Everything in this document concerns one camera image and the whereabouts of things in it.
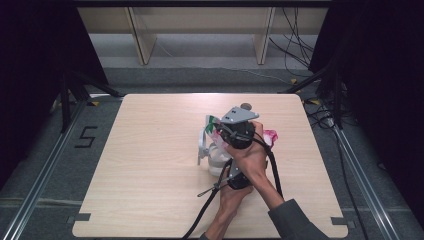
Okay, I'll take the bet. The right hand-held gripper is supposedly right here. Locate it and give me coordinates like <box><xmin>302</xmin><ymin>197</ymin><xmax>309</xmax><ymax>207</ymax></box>
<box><xmin>217</xmin><ymin>105</ymin><xmax>261</xmax><ymax>150</ymax></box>

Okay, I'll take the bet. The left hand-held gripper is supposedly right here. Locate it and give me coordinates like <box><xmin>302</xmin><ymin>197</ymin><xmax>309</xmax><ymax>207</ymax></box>
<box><xmin>227</xmin><ymin>159</ymin><xmax>253</xmax><ymax>191</ymax></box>

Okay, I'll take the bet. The pink and white plastic bag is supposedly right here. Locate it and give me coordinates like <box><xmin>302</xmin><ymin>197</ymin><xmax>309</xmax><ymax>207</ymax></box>
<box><xmin>204</xmin><ymin>114</ymin><xmax>280</xmax><ymax>152</ymax></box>

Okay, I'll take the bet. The person's left hand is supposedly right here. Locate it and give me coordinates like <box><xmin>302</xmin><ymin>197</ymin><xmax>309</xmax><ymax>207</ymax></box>
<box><xmin>218</xmin><ymin>168</ymin><xmax>255</xmax><ymax>219</ymax></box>

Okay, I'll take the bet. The person's right hand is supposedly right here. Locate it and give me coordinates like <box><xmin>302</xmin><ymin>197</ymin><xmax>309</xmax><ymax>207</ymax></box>
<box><xmin>225</xmin><ymin>120</ymin><xmax>270</xmax><ymax>189</ymax></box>

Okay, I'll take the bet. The black metal stand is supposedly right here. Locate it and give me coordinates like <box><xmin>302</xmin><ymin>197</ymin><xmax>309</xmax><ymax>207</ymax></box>
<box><xmin>59</xmin><ymin>69</ymin><xmax>125</xmax><ymax>134</ymax></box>
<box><xmin>278</xmin><ymin>62</ymin><xmax>345</xmax><ymax>130</ymax></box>

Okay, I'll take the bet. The beige wooden shelf unit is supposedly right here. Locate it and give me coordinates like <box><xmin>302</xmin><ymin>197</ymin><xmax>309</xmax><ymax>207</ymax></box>
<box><xmin>76</xmin><ymin>6</ymin><xmax>330</xmax><ymax>66</ymax></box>

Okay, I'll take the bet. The black tape strip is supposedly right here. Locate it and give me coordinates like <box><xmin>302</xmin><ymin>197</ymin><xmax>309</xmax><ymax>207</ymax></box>
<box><xmin>330</xmin><ymin>216</ymin><xmax>356</xmax><ymax>230</ymax></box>
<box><xmin>67</xmin><ymin>212</ymin><xmax>92</xmax><ymax>224</ymax></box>

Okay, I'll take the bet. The black curtain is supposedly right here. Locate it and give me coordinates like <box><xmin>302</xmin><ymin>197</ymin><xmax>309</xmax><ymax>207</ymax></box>
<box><xmin>308</xmin><ymin>0</ymin><xmax>424</xmax><ymax>231</ymax></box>
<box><xmin>0</xmin><ymin>0</ymin><xmax>110</xmax><ymax>189</ymax></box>

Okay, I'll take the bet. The thin black cable tie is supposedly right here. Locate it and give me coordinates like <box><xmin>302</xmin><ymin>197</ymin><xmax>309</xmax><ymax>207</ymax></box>
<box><xmin>196</xmin><ymin>185</ymin><xmax>224</xmax><ymax>199</ymax></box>

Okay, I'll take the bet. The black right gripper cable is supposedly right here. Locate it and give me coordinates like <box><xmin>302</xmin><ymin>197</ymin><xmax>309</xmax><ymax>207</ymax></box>
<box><xmin>251</xmin><ymin>131</ymin><xmax>284</xmax><ymax>199</ymax></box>

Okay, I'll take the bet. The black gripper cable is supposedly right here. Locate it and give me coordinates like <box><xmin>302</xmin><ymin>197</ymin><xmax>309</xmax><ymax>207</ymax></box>
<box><xmin>180</xmin><ymin>158</ymin><xmax>234</xmax><ymax>240</ymax></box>
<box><xmin>251</xmin><ymin>131</ymin><xmax>284</xmax><ymax>199</ymax></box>

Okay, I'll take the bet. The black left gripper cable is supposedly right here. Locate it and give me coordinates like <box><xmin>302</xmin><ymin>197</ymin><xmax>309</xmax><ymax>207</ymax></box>
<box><xmin>180</xmin><ymin>158</ymin><xmax>234</xmax><ymax>240</ymax></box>

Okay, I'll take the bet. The bundle of black cables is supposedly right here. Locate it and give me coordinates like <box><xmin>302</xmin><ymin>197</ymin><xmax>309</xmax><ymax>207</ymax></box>
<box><xmin>267</xmin><ymin>6</ymin><xmax>317</xmax><ymax>80</ymax></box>

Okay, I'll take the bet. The black floor cable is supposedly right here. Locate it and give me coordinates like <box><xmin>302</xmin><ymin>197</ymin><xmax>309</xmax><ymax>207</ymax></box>
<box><xmin>304</xmin><ymin>98</ymin><xmax>372</xmax><ymax>240</ymax></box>

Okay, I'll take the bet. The aluminium floor rail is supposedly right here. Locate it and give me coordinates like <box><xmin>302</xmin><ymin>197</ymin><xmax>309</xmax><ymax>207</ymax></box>
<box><xmin>332</xmin><ymin>126</ymin><xmax>402</xmax><ymax>240</ymax></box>
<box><xmin>1</xmin><ymin>96</ymin><xmax>92</xmax><ymax>240</ymax></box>

